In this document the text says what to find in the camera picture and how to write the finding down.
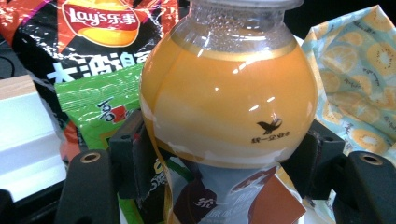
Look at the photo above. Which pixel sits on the orange drink bottle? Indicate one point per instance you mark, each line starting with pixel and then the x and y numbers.
pixel 227 102

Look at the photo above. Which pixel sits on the white plastic tray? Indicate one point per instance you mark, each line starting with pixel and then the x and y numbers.
pixel 28 146

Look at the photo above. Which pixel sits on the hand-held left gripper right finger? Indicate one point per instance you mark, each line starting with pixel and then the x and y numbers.
pixel 317 158

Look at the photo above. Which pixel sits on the red and black chip bag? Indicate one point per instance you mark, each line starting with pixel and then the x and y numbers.
pixel 93 37

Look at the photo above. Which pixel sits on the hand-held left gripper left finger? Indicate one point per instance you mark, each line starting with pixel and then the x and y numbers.
pixel 132 161

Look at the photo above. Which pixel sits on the green snack packet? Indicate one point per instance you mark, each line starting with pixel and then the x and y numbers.
pixel 93 102

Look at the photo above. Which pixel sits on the fruit-print cloth bag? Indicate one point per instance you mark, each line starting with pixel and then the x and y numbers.
pixel 358 77

